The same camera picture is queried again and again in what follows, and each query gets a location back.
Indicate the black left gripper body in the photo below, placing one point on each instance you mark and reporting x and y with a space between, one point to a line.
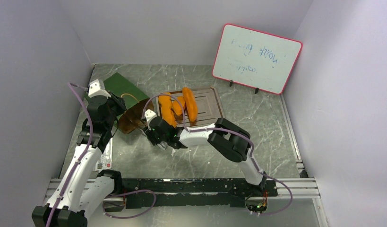
115 108

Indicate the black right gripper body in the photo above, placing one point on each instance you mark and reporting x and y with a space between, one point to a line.
154 137

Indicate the silver metal tongs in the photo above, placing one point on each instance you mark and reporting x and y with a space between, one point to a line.
148 133

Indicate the orange fake croissant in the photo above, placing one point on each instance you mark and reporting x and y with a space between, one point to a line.
179 105

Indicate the orange fake bread loaf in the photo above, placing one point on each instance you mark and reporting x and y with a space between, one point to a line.
166 109

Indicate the green brown paper bag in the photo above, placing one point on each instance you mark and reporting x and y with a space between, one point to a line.
134 99

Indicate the long orange fake baguette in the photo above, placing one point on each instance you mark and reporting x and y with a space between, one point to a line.
191 104

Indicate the silver metal tray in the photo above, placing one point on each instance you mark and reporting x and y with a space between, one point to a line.
209 107

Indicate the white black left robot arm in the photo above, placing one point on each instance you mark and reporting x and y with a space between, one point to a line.
71 205

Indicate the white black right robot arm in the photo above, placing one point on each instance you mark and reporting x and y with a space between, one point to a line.
231 141

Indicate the white plastic packet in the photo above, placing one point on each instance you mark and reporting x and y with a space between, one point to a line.
105 161

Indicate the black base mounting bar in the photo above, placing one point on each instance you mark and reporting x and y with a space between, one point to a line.
146 198

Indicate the red framed whiteboard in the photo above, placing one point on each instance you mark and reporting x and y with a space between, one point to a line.
255 59

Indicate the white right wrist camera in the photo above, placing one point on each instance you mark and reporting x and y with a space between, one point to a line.
149 115

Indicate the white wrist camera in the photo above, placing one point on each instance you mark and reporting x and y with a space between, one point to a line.
97 88
149 115

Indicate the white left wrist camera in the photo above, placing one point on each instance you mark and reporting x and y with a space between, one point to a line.
97 88

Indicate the aluminium frame rail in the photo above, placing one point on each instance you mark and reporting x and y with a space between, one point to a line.
298 188

